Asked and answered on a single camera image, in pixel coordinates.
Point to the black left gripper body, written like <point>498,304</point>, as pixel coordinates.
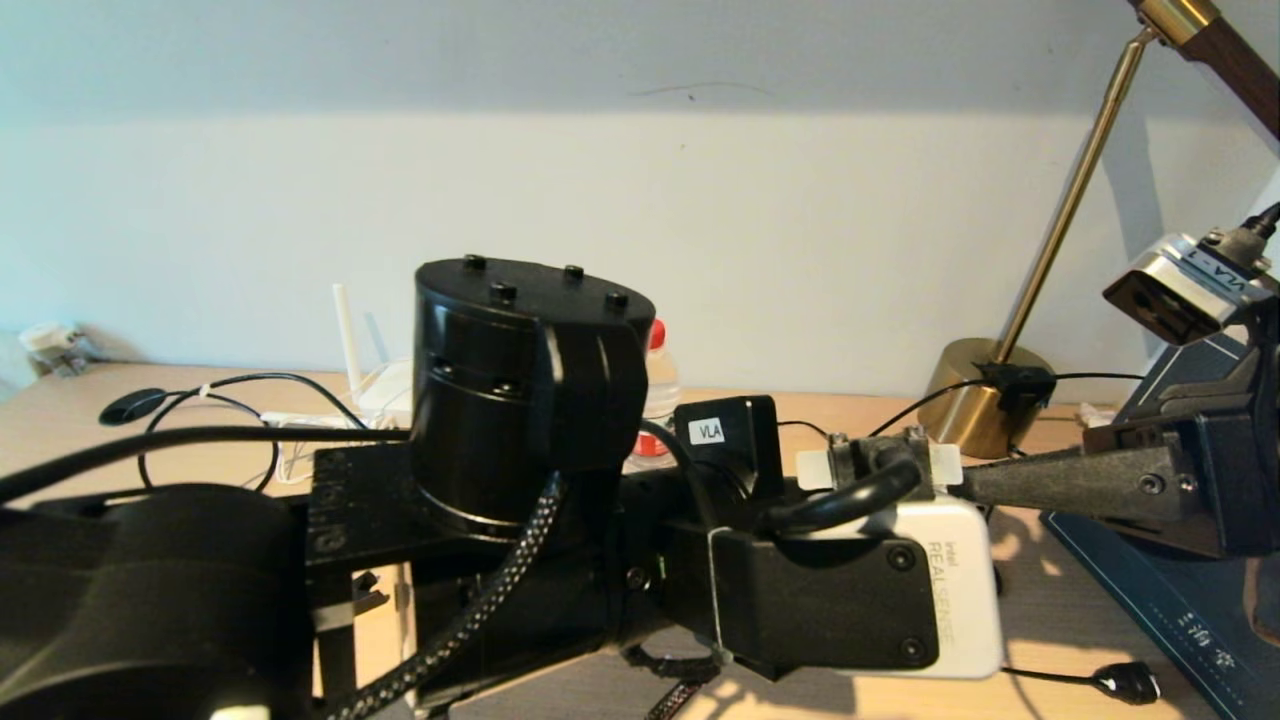
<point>735,460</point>

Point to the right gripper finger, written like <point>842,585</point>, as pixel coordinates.
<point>1080,485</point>

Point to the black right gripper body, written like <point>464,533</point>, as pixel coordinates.
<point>1235,480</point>

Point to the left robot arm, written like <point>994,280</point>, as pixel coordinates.
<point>500,400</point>

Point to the white router with antennas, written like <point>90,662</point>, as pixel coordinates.
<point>345,340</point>

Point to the small white connector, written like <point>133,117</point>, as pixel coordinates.
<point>1092,415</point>

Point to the water bottle red cap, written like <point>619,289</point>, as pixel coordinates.
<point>662,385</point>

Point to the black adapter on lamp base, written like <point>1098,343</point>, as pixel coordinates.
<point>1015,385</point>

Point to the dark blue gift bag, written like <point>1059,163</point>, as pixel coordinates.
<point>1150,600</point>

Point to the brass desk lamp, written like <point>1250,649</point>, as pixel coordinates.
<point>960,400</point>

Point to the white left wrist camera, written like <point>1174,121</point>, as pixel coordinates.
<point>960,600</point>

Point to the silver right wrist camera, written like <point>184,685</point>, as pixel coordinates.
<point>1180,285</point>

